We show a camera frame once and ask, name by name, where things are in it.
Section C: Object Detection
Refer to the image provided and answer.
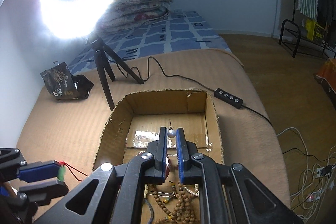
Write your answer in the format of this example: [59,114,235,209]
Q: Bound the black inline light controller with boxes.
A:
[214,88,243,109]

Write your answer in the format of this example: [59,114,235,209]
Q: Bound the pearl earring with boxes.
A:
[167,119,177,139]

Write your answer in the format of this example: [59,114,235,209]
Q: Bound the tan blanket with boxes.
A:
[11,48,292,224]

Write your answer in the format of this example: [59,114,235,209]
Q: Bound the blue metal bangle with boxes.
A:
[143,198,154,224]

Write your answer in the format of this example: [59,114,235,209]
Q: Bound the dark hanging clothes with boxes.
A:
[317,0,335,32]

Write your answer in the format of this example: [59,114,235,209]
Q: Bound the black clothes rack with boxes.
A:
[278,0,335,59]

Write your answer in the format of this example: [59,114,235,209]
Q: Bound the green pendant red cord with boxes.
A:
[57,160,90,183]

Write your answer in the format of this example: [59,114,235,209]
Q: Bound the orange covered table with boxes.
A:
[314,58,336,107]

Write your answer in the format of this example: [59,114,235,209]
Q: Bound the black snack bag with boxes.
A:
[40,62,94,100]

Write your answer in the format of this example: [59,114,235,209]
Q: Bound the yellow box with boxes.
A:
[305,18,325,44]

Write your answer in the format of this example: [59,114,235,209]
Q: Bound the blue patterned bedsheet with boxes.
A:
[67,9,233,76]

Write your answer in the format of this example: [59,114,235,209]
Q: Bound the brown wooden bead mala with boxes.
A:
[143,181,201,223]

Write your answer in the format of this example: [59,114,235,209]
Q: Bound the black power cable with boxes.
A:
[142,56,274,126]

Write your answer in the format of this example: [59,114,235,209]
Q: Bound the black tripod stand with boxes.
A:
[87,32,145,110]

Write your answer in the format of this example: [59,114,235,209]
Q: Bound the power strip with cables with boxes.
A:
[276,127,335,223]

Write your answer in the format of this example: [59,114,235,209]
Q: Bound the folded floral quilt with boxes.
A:
[96,0,173,34]

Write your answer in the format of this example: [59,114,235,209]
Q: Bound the cardboard box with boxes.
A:
[94,90,223,220]

